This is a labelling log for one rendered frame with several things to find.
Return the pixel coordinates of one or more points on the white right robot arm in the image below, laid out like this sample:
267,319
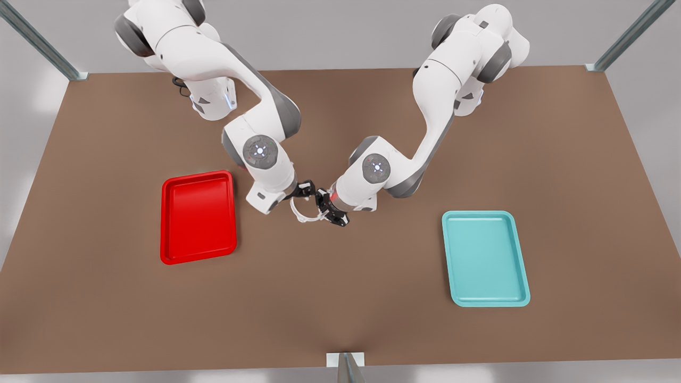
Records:
202,53

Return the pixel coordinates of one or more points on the white drainage pipe clamp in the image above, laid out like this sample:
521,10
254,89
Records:
306,215

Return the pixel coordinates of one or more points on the teal rectangular tray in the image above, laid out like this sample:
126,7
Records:
485,258

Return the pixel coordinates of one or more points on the red rectangular tray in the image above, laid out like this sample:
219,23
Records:
198,216

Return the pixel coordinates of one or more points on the silver frame post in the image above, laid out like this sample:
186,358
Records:
628,37
348,368
40,40

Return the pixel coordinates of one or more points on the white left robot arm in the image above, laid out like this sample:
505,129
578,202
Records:
444,80

